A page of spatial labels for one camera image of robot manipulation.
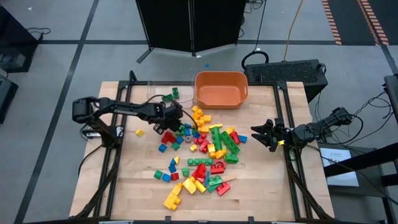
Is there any black computer case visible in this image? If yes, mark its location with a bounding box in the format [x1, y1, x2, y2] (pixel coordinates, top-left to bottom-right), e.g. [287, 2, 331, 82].
[243, 58, 329, 103]

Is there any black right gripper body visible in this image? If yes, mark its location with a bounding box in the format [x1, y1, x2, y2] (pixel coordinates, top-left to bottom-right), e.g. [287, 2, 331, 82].
[269, 119, 295, 152]

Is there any clear plastic bin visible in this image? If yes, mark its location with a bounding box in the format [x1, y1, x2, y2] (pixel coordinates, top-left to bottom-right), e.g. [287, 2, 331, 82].
[146, 80, 196, 109]

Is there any black partition screen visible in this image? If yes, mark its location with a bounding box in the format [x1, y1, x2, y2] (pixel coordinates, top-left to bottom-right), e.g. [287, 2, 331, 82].
[135, 0, 247, 65]

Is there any long green stud block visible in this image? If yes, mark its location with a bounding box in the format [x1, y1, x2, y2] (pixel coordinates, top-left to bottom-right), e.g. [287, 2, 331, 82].
[220, 131, 241, 156]
[211, 126, 223, 152]

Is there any large red block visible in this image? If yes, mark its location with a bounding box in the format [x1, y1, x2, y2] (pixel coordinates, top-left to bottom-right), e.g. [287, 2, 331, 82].
[192, 163, 208, 179]

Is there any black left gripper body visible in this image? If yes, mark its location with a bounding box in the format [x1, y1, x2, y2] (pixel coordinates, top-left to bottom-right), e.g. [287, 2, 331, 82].
[160, 102, 185, 131]

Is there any dark grey case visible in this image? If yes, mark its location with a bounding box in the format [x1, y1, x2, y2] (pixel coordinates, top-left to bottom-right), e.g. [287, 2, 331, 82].
[0, 73, 19, 124]

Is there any white paper sheet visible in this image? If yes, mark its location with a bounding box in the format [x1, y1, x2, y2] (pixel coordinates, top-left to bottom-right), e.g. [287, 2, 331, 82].
[319, 147, 360, 187]

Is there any yellow hanging cable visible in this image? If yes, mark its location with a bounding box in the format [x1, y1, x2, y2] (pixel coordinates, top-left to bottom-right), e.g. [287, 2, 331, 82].
[282, 0, 305, 62]

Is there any large yellow stud block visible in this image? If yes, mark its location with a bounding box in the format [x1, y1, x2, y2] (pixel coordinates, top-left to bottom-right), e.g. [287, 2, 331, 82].
[163, 192, 182, 212]

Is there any orange plastic bin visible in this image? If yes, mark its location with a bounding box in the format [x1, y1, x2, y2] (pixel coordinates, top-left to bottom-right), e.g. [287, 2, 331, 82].
[194, 70, 249, 110]

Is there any black side desk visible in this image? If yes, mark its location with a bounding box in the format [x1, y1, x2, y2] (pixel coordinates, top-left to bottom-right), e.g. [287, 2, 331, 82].
[323, 141, 398, 200]

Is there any black hanging cable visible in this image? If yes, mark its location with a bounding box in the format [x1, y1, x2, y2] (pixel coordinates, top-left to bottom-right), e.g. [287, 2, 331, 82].
[241, 0, 270, 71]

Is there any orange striped cable ramp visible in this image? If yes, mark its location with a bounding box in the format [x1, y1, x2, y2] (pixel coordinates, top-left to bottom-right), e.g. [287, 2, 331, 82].
[356, 0, 389, 46]
[321, 0, 342, 46]

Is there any black equipment cart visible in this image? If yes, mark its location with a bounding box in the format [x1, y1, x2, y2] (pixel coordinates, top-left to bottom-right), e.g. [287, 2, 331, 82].
[0, 6, 40, 74]

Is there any yellow cylinder block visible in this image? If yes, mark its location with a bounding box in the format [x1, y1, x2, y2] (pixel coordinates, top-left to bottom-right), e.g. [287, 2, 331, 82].
[194, 179, 207, 194]

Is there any yellow hollow block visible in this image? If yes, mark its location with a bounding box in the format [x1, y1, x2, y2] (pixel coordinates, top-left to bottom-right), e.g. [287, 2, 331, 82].
[182, 177, 197, 195]

